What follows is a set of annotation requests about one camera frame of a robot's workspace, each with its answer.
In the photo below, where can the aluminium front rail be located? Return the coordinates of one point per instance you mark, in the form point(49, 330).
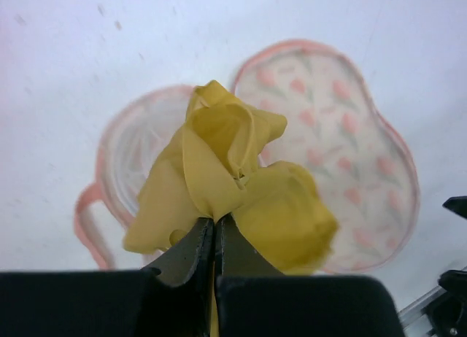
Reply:
point(414, 319)

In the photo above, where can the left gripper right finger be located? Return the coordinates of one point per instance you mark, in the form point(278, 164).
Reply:
point(254, 299)

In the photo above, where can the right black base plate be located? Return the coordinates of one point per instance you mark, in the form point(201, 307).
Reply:
point(447, 313)

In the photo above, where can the yellow bra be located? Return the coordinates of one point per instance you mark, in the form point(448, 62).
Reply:
point(210, 168)

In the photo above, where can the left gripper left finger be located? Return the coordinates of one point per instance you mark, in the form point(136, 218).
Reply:
point(171, 296)

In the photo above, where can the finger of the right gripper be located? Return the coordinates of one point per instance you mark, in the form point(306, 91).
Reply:
point(457, 205)

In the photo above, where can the floral mesh laundry bag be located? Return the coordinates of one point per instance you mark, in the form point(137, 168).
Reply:
point(363, 169)

